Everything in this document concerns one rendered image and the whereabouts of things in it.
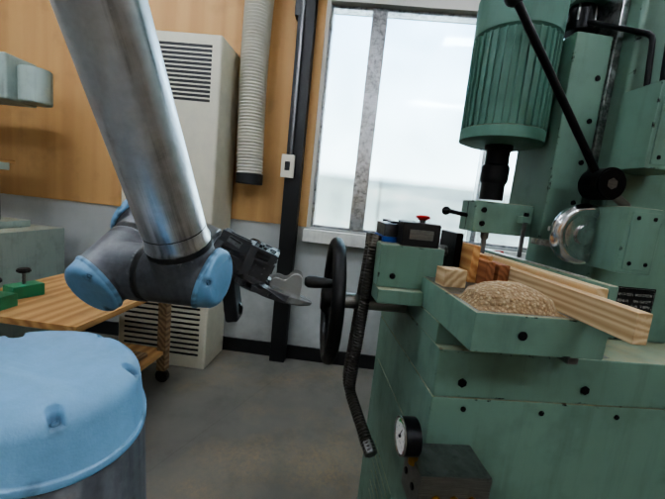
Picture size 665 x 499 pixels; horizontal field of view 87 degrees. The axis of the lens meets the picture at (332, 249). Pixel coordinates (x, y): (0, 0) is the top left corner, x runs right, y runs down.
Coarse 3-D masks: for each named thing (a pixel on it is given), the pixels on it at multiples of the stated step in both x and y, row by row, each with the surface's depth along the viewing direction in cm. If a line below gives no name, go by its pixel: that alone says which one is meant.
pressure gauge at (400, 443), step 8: (400, 416) 59; (408, 416) 59; (400, 424) 59; (408, 424) 57; (416, 424) 57; (400, 432) 59; (408, 432) 56; (416, 432) 56; (400, 440) 58; (408, 440) 56; (416, 440) 56; (400, 448) 58; (408, 448) 55; (416, 448) 56; (400, 456) 57; (408, 456) 57; (416, 456) 57
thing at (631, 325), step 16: (512, 272) 68; (528, 272) 66; (544, 288) 59; (560, 288) 55; (576, 288) 54; (560, 304) 55; (576, 304) 52; (592, 304) 49; (608, 304) 46; (592, 320) 49; (608, 320) 46; (624, 320) 44; (640, 320) 42; (624, 336) 44; (640, 336) 43
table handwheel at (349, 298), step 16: (336, 240) 76; (336, 256) 71; (336, 272) 69; (336, 288) 67; (320, 304) 82; (336, 304) 67; (352, 304) 80; (368, 304) 80; (384, 304) 80; (336, 320) 67; (320, 336) 88; (336, 336) 68; (320, 352) 82; (336, 352) 71
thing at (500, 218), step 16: (464, 208) 82; (480, 208) 77; (496, 208) 77; (512, 208) 77; (528, 208) 78; (464, 224) 81; (480, 224) 77; (496, 224) 78; (512, 224) 78; (528, 224) 78
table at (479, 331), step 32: (384, 288) 71; (448, 288) 63; (448, 320) 58; (480, 320) 50; (512, 320) 50; (544, 320) 51; (576, 320) 51; (512, 352) 51; (544, 352) 52; (576, 352) 52
